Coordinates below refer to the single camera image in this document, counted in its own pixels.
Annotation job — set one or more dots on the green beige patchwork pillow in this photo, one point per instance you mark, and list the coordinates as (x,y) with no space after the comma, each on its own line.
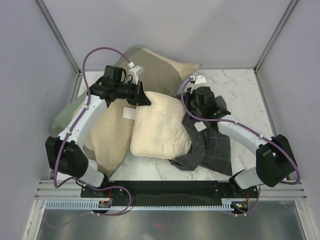
(110,137)

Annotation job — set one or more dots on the cream pillow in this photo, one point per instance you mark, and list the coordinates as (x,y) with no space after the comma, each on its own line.
(158,130)

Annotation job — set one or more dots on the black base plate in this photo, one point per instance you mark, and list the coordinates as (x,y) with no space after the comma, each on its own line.
(182,192)

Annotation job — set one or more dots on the right aluminium frame post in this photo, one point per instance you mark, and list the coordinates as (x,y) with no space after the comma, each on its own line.
(277,31)

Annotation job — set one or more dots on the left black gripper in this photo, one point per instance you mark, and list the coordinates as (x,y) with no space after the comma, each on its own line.
(142,99)

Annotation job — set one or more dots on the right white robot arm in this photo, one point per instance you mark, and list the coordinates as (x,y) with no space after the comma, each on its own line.
(274,159)

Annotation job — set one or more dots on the dark grey plaid pillowcase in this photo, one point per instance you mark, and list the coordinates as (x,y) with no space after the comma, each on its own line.
(209,149)

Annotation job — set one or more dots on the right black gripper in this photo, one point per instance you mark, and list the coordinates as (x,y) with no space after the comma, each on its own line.
(190,93)

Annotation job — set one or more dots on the left aluminium frame post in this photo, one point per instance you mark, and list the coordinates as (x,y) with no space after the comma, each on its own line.
(57,34)

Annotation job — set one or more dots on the aluminium frame post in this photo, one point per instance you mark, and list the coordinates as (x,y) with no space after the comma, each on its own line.
(57,34)
(277,31)

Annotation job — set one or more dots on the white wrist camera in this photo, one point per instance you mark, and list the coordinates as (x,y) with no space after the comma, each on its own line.
(135,71)
(198,81)

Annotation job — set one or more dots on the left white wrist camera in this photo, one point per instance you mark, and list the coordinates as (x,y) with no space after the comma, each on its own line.
(135,71)

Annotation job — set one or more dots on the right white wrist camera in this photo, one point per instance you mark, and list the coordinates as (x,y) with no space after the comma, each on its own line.
(198,81)

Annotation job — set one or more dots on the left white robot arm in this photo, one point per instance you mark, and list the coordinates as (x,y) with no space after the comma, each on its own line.
(65,152)

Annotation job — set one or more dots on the light blue slotted cable duct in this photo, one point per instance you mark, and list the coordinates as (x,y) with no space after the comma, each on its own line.
(96,205)

